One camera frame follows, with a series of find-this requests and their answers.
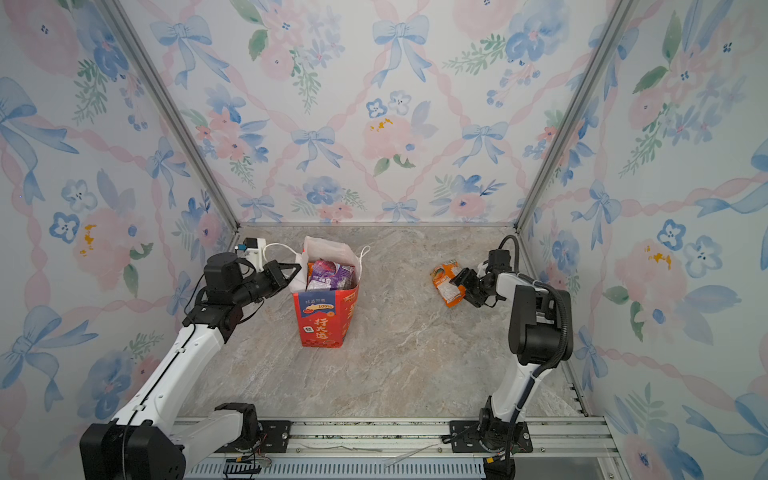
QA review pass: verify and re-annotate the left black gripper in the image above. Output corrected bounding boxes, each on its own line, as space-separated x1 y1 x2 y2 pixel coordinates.
233 261 301 310

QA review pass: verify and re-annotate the orange snack bag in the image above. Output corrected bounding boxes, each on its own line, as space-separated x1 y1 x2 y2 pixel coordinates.
430 260 466 308

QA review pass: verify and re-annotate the purple snack bag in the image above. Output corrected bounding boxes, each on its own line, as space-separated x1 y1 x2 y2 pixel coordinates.
306 259 356 291

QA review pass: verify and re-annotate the red paper gift bag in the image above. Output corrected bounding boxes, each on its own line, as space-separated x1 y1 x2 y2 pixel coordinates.
262 235 371 349

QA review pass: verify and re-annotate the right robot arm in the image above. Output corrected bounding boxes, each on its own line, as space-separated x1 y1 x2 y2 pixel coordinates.
450 247 573 452

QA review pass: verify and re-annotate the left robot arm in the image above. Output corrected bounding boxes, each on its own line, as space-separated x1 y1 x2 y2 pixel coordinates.
79 252 302 479

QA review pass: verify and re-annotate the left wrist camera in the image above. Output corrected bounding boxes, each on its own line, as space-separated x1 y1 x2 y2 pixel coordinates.
236 237 267 272

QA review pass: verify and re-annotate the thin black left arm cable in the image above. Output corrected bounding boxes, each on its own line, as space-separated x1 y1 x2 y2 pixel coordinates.
182 272 208 319

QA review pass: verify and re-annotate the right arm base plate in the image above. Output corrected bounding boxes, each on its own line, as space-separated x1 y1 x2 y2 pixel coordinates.
442 420 533 455

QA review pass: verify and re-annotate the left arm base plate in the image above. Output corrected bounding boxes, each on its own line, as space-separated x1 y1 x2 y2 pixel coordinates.
245 420 293 454

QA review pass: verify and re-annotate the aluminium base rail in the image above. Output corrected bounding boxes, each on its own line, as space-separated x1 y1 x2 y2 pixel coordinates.
185 416 630 479

